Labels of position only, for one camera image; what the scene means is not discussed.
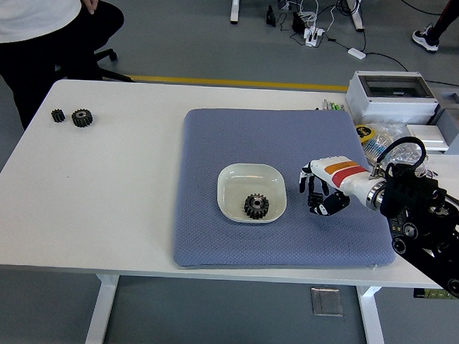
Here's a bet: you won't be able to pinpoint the person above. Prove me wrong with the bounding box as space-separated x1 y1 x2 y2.
410 0 459 56
0 0 99 133

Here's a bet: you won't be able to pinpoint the grey electrical enclosure box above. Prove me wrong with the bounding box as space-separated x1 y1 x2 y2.
344 69 441 126

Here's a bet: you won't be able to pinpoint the grey block with square hole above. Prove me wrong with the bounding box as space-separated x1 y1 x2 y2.
428 86 459 155

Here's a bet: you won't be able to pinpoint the black power brick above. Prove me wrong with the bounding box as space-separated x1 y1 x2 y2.
292 11 308 32

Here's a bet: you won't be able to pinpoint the white square dish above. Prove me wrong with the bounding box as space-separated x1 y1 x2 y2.
216 161 289 225

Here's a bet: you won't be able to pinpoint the black office chair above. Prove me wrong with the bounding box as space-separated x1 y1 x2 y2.
54 0 140 83

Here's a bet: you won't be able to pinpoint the white power strip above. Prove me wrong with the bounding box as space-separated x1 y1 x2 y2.
301 26 326 47

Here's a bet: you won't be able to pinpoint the white flat switch panel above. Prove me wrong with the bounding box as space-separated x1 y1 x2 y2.
405 124 451 152

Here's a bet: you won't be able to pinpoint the blue resistor strip bundle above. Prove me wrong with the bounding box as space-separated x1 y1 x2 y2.
363 133 390 160

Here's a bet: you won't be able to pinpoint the white table leg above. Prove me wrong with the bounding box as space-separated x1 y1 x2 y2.
353 284 391 344
83 274 121 344

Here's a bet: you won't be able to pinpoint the green white terminal connectors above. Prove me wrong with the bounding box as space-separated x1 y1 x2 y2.
320 98 346 112

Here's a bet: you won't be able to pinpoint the clear plastic parts bag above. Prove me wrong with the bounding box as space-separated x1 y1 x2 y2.
365 121 433 176

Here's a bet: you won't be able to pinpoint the table height control panel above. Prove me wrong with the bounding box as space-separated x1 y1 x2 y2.
412 287 456 301

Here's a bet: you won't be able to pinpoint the white cable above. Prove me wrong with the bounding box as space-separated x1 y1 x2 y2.
298 0 320 29

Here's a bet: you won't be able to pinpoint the blue-grey padded mat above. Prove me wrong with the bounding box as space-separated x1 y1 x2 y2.
171 104 401 277

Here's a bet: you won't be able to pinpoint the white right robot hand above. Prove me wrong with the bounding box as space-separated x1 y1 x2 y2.
297 154 380 220

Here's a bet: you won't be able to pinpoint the large black gear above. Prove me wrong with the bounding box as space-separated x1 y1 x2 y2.
69 108 94 129
243 192 271 221

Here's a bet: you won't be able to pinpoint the metal floor plate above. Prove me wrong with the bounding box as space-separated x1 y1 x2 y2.
309 287 345 318

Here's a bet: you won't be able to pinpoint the yellow black tape measure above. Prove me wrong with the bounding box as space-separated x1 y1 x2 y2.
353 123 378 143

